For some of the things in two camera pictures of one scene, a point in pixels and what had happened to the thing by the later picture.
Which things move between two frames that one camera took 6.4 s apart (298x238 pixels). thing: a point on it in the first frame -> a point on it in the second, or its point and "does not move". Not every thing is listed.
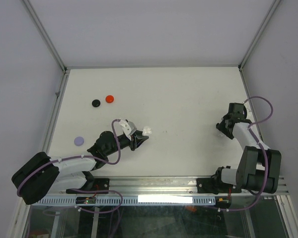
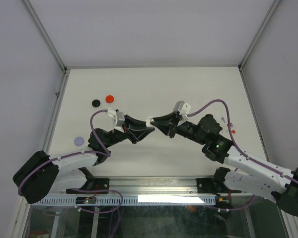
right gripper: [221, 126] -> [165, 129]
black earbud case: [96, 103] does not move
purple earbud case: [79, 141] does not move
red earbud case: [109, 98] does not move
